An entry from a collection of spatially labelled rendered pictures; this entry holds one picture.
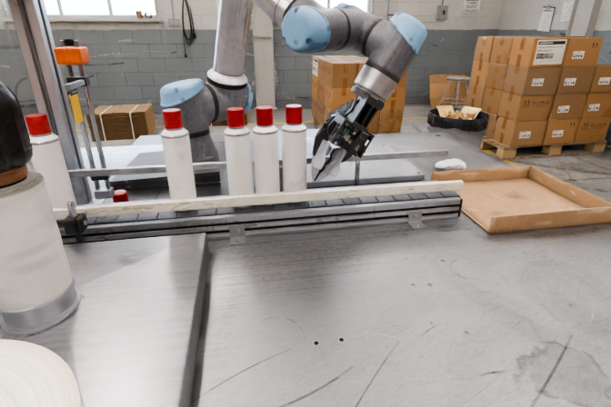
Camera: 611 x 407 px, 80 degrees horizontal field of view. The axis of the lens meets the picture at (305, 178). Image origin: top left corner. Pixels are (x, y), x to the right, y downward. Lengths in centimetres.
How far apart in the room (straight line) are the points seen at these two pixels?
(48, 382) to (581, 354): 59
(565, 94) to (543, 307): 375
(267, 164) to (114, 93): 579
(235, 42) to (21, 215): 71
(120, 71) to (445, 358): 612
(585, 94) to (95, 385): 442
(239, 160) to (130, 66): 564
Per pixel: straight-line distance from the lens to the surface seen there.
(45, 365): 32
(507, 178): 118
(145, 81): 630
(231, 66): 108
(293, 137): 73
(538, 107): 419
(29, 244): 53
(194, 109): 104
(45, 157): 81
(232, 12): 104
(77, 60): 84
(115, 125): 484
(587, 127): 468
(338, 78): 392
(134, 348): 52
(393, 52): 72
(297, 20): 66
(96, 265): 68
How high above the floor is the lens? 123
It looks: 22 degrees down
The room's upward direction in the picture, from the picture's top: straight up
